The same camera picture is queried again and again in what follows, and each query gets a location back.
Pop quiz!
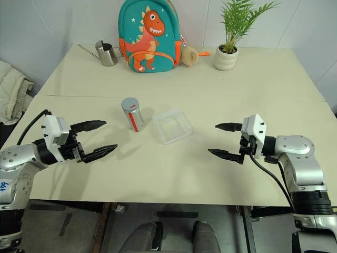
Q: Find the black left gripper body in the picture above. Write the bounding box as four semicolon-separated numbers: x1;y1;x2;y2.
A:
58;131;86;164

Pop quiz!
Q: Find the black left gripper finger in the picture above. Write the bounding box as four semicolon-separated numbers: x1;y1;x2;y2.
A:
69;120;107;134
83;144;118;162

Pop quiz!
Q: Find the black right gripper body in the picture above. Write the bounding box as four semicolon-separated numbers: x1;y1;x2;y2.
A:
239;134;257;160

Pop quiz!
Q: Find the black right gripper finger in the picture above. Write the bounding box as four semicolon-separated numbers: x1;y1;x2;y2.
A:
207;149;246;165
214;122;243;132

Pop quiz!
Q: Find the grey red canister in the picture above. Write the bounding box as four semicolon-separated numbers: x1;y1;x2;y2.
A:
121;97;146;133

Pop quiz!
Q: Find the clear square plastic container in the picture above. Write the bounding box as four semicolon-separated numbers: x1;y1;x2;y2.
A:
151;109;194;145

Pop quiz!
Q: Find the green plant in white pot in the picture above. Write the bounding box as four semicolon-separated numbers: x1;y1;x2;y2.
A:
213;0;282;71

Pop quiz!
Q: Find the stainless steel watering can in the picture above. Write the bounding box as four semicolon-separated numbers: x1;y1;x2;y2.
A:
77;40;124;67

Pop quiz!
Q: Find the beige fluffy plush pendant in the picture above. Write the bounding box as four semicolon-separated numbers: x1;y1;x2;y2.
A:
181;45;200;66

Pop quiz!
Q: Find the cream quilted jacket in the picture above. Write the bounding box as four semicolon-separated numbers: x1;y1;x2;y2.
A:
0;60;34;125

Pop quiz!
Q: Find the dark grey right robot leg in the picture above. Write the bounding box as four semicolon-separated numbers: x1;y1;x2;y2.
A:
191;220;222;253

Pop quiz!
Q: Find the dark grey robot leg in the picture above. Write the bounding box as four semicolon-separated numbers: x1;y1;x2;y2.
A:
191;220;222;253
121;220;164;253

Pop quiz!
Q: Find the dark grey left robot leg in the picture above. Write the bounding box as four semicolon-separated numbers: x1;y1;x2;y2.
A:
121;220;164;253

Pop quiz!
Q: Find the teal dinosaur backpack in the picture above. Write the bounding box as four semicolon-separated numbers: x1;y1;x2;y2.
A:
117;0;184;73

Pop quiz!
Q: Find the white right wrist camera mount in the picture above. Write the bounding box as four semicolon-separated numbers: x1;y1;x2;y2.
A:
241;114;267;159

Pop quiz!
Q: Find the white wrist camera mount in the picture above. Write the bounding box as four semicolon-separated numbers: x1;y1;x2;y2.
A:
41;114;70;165
241;114;267;159

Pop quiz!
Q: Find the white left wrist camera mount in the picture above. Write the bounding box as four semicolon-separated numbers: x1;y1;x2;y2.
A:
41;114;70;165

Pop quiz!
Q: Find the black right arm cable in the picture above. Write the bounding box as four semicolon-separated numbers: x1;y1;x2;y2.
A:
247;152;296;213

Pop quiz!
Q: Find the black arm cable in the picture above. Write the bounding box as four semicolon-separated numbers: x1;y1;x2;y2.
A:
16;108;52;146
247;152;296;213

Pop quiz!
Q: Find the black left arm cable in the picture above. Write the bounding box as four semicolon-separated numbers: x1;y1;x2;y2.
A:
16;108;52;146

